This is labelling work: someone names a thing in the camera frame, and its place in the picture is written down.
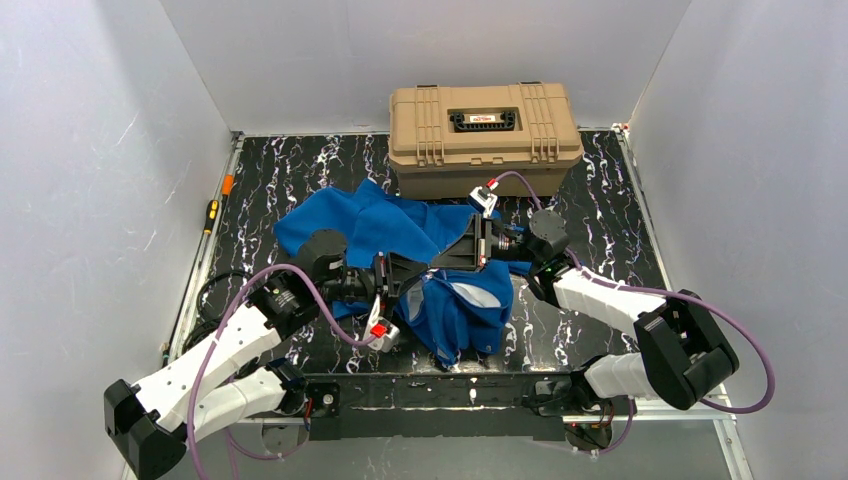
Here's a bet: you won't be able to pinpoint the blue zip jacket white lining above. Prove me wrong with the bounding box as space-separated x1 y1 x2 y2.
273 180 530 366

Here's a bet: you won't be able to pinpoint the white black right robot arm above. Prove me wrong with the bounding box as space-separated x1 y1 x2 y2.
430 210 739 410

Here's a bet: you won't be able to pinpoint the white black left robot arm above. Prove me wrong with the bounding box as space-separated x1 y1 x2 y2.
104 229 429 479

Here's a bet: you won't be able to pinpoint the tan plastic toolbox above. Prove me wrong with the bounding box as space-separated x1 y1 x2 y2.
389 82 584 200

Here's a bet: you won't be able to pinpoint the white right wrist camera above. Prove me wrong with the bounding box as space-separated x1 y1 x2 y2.
467 186 499 219

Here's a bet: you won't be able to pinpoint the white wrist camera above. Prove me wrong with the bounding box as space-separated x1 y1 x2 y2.
467 186 499 219
366 295 400 353

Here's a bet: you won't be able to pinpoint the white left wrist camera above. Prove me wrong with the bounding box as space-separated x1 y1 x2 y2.
366 295 400 353

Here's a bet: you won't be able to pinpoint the black cable bundle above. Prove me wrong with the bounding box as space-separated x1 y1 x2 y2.
182 270 266 352

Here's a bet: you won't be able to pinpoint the yellow black handled screwdriver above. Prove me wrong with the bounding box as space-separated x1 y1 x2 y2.
203 199 220 235

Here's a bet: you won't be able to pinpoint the orange handled screwdriver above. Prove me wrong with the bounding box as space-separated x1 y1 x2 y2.
220 174 234 197

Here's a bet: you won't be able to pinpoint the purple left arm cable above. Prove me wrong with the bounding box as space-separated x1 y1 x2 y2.
185 264 389 480

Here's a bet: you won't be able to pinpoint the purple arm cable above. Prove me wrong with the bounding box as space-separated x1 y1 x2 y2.
490 170 777 415
185 264 389 480

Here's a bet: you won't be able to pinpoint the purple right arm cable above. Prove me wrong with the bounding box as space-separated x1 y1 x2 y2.
490 170 777 415

